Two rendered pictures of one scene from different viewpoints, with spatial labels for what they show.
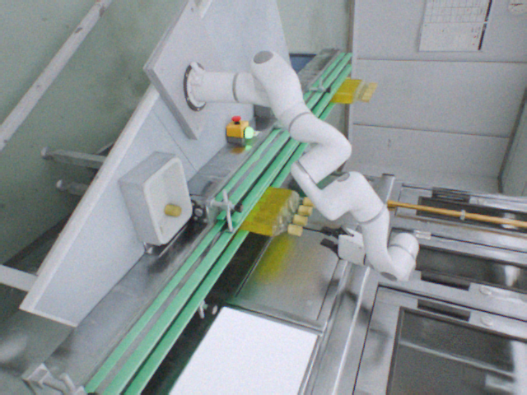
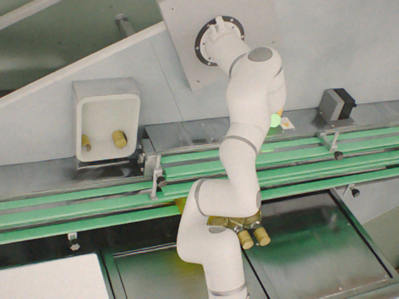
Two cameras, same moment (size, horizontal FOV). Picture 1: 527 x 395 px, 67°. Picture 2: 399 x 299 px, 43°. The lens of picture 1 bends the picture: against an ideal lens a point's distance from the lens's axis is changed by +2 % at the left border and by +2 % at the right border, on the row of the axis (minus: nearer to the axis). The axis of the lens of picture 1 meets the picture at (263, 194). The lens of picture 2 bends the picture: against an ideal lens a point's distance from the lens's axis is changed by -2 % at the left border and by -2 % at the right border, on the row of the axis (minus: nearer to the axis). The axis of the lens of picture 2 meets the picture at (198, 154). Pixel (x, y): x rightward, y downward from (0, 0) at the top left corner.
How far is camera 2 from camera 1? 66 cm
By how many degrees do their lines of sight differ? 28
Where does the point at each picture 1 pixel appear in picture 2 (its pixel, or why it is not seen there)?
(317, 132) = (227, 166)
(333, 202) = (185, 243)
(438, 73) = not seen: outside the picture
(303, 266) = (196, 286)
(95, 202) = (39, 87)
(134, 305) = (17, 188)
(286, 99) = (235, 113)
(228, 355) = (52, 288)
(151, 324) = (12, 212)
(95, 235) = (27, 113)
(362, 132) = not seen: outside the picture
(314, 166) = (206, 196)
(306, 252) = not seen: hidden behind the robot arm
